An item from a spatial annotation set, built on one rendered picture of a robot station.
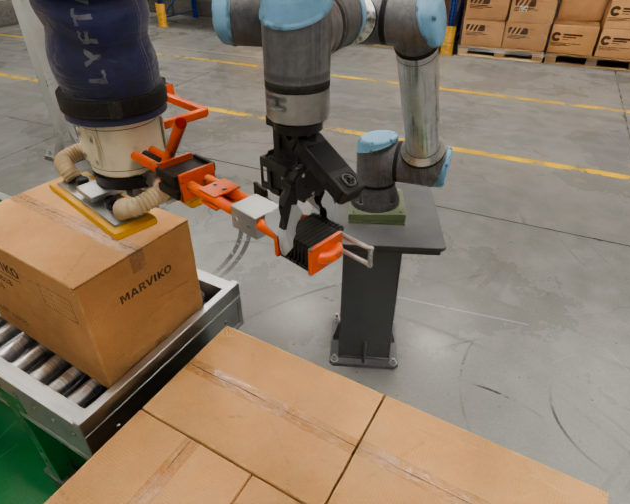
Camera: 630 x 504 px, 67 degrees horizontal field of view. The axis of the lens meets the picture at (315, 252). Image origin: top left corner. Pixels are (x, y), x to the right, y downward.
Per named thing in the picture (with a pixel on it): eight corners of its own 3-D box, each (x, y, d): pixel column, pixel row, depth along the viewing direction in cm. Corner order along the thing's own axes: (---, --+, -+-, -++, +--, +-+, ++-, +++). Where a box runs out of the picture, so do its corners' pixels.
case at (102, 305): (1, 317, 168) (-49, 221, 145) (97, 261, 196) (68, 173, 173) (112, 392, 142) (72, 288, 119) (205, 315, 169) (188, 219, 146)
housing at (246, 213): (230, 226, 87) (228, 205, 84) (258, 213, 91) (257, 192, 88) (255, 241, 83) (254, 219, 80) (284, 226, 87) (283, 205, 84)
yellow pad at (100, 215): (50, 190, 120) (43, 172, 117) (88, 177, 125) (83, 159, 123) (116, 242, 101) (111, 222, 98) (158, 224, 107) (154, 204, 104)
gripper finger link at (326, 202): (318, 210, 86) (303, 173, 79) (342, 222, 82) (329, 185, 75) (307, 221, 85) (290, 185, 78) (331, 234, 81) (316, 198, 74)
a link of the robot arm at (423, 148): (408, 157, 183) (388, -23, 118) (454, 163, 177) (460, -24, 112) (397, 190, 178) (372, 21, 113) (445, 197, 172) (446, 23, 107)
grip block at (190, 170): (157, 190, 98) (152, 164, 95) (197, 175, 104) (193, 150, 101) (180, 204, 94) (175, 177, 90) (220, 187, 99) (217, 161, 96)
